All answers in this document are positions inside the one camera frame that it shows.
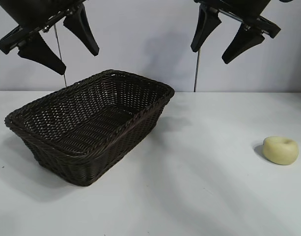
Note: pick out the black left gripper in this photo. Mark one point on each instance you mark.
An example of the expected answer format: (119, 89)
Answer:
(42, 12)

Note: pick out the dark brown woven basket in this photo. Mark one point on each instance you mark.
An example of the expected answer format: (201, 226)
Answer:
(66, 123)

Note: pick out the pale yellow egg yolk pastry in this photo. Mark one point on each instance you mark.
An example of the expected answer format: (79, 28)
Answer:
(280, 151)

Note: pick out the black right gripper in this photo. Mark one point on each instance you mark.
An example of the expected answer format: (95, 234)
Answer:
(238, 7)

